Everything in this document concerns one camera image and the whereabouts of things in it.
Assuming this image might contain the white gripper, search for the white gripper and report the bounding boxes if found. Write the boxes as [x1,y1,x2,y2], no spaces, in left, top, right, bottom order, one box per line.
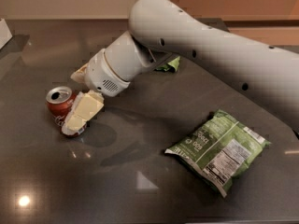
[62,49,129,136]

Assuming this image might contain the white box at left edge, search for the white box at left edge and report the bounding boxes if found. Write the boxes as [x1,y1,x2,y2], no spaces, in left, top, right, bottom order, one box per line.
[0,19,12,49]

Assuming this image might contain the large green chip bag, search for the large green chip bag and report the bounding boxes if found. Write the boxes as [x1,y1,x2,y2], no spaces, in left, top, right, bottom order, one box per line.
[165,110,270,198]

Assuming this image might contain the red coke can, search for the red coke can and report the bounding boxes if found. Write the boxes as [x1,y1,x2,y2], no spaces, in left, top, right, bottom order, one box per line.
[46,86,77,132]

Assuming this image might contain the small green snack bag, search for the small green snack bag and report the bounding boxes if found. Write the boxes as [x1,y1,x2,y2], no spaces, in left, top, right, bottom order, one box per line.
[156,56,180,73]

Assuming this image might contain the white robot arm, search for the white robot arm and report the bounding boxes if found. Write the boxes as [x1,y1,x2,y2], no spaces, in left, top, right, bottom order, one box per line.
[71,0,299,132]

